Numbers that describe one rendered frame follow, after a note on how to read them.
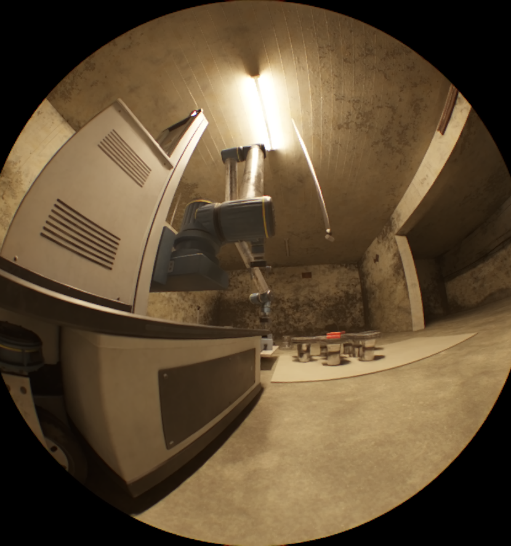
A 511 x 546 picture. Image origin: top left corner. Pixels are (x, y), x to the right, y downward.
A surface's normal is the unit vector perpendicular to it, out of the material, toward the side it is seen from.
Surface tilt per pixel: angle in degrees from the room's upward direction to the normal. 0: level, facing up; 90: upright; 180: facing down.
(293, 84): 180
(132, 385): 90
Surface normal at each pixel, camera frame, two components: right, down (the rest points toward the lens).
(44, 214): 0.96, -0.08
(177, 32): -0.01, 0.95
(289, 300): -0.22, -0.33
